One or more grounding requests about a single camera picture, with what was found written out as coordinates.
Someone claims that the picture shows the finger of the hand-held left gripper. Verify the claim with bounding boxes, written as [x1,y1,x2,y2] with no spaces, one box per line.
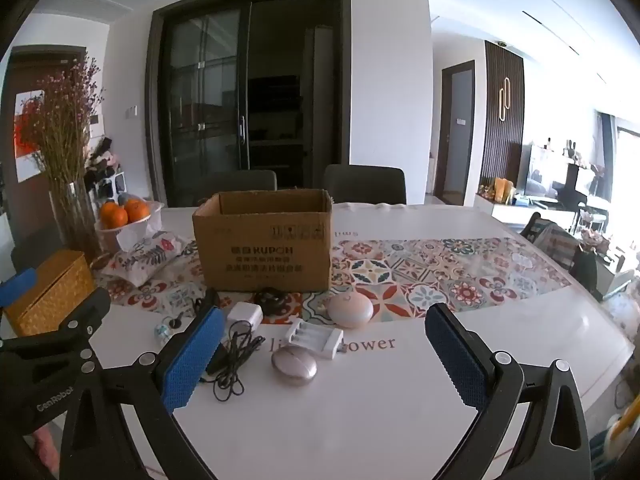
[0,268,112,396]

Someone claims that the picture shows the brown cardboard box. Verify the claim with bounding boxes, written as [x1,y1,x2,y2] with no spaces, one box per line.
[192,189,335,292]

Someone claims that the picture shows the pink round deer device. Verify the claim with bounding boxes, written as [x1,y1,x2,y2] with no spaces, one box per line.
[326,292,373,330]

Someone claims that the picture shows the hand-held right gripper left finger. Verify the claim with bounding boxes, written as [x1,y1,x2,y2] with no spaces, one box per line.
[60,305,228,480]

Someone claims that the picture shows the dark glass sliding door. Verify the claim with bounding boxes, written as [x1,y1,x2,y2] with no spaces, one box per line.
[145,0,351,208]

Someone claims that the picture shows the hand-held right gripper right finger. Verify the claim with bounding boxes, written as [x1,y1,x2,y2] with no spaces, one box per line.
[424,302,593,480]

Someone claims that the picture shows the orange fruit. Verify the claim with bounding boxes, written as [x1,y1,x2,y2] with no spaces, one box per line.
[124,199,151,223]
[100,202,128,231]

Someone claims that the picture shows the silver oval device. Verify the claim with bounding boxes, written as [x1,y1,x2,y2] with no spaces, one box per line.
[271,345,318,387]

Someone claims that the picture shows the white television cabinet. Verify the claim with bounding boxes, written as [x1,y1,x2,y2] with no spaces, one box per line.
[475,192,531,226]

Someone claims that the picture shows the brown wooden door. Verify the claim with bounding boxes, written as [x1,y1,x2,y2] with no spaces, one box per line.
[0,45,88,261]

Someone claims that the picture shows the chair with draped cloth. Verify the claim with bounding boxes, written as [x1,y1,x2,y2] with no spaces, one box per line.
[520,212,581,271]

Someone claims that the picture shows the wood slat wall panel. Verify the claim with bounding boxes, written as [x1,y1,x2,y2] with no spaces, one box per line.
[482,40,526,196]

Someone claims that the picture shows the dark window curtain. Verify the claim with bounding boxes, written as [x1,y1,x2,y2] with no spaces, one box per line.
[595,110,618,186]

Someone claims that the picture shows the glass vase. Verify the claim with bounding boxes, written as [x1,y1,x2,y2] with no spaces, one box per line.
[48,180,103,261]

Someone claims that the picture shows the red white wall poster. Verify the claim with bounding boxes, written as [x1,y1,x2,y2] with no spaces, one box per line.
[14,89,48,183]

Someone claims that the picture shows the black round cable reel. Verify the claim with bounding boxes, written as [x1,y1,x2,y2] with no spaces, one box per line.
[252,287,288,317]

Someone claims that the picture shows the dried purple flower bouquet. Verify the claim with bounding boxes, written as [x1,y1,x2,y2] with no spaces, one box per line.
[20,55,106,186]

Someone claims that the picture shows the white battery charger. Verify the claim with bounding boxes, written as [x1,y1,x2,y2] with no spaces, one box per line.
[284,317,346,361]

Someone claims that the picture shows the white power adapter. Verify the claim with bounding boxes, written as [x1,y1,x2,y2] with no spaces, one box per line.
[227,302,264,331]

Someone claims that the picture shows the yellow woven box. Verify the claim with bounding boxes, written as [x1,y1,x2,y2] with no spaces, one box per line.
[2,250,96,338]

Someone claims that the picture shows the floral tissue cover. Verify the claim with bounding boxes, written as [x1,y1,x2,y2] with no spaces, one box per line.
[100,230,198,288]

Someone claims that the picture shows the black power cable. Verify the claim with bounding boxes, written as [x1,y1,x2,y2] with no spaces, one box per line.
[202,320,266,406]

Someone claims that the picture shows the printed white tablecloth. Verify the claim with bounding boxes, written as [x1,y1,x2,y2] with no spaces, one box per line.
[0,202,636,480]

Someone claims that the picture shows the dark dining chair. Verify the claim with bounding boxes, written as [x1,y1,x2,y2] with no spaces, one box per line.
[322,164,407,206]
[207,170,278,206]

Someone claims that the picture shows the white shoe rack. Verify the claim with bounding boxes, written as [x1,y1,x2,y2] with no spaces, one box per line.
[85,135,127,198]

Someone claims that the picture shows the white fruit bowl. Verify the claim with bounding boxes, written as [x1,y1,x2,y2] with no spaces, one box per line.
[95,200,166,253]

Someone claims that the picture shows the television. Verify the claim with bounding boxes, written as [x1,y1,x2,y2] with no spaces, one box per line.
[517,144,591,201]

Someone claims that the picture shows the dark interior door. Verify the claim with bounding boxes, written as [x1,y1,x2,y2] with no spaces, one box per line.
[434,60,476,206]

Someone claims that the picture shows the small blue white keychain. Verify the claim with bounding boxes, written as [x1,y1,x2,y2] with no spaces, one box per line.
[154,317,183,343]

